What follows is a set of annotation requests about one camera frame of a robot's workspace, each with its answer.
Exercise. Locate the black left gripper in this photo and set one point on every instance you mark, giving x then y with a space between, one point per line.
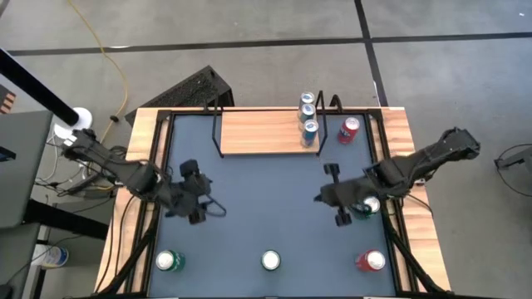
189 195

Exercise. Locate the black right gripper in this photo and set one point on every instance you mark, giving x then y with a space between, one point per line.
345 194

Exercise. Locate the green Sprite can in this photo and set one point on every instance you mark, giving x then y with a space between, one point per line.
271 260
371 204
170 261

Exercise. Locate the grey desk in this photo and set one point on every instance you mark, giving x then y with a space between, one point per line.
21 174

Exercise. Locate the orange striped box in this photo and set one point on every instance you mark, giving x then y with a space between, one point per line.
7 101

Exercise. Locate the wooden shelf with black frame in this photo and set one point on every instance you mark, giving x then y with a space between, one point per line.
262 133

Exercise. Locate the black perforated metal case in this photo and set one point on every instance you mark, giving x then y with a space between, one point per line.
187 89

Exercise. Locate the white round pole base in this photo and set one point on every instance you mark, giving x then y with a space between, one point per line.
85 118

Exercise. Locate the blue silver Red Bull can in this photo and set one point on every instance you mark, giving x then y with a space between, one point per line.
307 97
308 111
310 132

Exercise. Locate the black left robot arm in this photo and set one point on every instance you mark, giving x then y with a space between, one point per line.
124 174

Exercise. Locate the white blue container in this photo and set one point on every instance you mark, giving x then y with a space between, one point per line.
52 256

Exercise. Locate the black metal rig frame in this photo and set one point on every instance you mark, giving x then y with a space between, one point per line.
191 112

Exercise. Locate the red Fanta can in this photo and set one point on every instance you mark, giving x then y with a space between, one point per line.
370 261
348 130

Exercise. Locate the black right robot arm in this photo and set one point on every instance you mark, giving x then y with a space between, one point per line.
428 160

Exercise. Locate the black pole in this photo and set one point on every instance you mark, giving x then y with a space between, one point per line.
37 89

